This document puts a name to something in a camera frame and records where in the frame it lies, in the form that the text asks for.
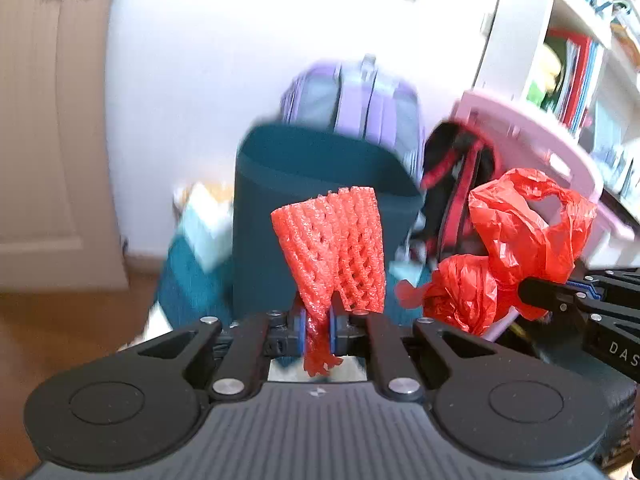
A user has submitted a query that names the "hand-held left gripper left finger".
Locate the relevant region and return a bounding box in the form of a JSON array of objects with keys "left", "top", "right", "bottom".
[{"left": 117, "top": 309, "right": 307, "bottom": 402}]

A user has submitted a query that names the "pink furniture piece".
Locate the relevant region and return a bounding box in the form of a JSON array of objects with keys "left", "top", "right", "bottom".
[{"left": 449, "top": 88, "right": 637, "bottom": 272}]

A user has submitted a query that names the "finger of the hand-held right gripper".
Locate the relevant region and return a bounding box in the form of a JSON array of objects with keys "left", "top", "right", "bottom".
[
  {"left": 580, "top": 268, "right": 640, "bottom": 311},
  {"left": 518, "top": 277, "right": 640, "bottom": 377}
]

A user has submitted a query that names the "green plush toy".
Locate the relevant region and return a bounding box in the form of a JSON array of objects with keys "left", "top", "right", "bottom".
[{"left": 527, "top": 42, "right": 564, "bottom": 107}]

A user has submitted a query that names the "red plastic bag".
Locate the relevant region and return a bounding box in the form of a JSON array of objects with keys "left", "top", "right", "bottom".
[{"left": 395, "top": 167, "right": 598, "bottom": 337}]

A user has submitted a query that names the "red black backpack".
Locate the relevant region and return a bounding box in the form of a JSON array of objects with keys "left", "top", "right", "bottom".
[{"left": 419, "top": 120, "right": 497, "bottom": 267}]

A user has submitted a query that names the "white bookshelf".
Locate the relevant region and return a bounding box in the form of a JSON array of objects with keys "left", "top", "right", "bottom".
[{"left": 472, "top": 0, "right": 640, "bottom": 211}]

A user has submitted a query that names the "purple grey backpack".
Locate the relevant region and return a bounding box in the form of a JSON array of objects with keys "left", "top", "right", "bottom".
[{"left": 279, "top": 54, "right": 427, "bottom": 192}]

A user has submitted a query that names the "red foam fruit net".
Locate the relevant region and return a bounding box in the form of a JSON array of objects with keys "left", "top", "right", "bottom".
[{"left": 270, "top": 186, "right": 387, "bottom": 377}]

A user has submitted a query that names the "red folder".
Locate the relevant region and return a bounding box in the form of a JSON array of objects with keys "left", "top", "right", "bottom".
[{"left": 545, "top": 27, "right": 607, "bottom": 132}]

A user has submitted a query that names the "beige wooden door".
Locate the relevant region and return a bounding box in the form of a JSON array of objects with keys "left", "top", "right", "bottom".
[{"left": 0, "top": 0, "right": 132, "bottom": 292}]

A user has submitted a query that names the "dark teal trash bin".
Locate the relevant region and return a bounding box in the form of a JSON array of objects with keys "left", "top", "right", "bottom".
[{"left": 232, "top": 122, "right": 424, "bottom": 332}]

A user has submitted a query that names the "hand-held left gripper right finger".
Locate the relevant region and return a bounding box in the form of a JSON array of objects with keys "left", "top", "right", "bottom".
[{"left": 332, "top": 309, "right": 542, "bottom": 402}]

